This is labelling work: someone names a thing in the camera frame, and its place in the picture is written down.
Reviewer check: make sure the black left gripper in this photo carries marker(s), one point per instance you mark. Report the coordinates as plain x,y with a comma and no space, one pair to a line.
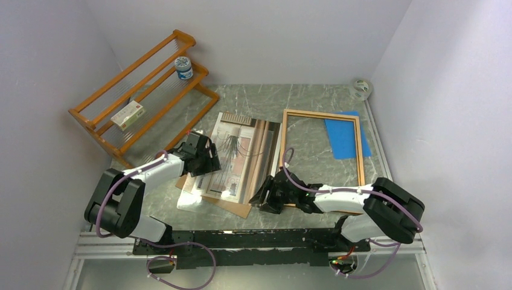
215,164

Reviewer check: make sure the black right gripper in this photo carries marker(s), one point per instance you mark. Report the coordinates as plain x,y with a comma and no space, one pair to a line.
259,197

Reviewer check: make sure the glossy plant photo print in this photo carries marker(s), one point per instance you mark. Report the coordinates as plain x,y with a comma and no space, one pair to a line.
248,150

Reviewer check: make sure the wooden picture frame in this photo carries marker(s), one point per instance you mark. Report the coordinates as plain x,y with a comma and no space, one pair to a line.
329,116

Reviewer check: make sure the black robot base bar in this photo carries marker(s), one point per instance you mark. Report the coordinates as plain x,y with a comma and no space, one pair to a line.
313,246

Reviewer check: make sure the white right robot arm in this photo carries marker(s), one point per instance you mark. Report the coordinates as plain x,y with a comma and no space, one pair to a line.
382,208

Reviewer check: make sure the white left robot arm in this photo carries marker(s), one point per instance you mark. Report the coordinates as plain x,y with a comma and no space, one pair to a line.
115,208

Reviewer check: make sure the orange wooden shelf rack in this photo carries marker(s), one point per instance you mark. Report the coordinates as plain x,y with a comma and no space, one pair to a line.
158,92

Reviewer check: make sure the small white cardboard box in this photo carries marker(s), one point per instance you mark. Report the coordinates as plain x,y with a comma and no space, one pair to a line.
129,114

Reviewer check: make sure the blue plastic sheet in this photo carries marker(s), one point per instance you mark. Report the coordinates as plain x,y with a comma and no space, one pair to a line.
341,135

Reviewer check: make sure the blue white lidded jar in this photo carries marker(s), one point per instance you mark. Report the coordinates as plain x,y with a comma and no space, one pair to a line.
183,67

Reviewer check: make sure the clear tape roll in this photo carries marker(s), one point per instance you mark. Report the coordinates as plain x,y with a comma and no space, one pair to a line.
360,89

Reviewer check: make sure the brown frame backing board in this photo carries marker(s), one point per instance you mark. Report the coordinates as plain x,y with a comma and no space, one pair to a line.
221,191

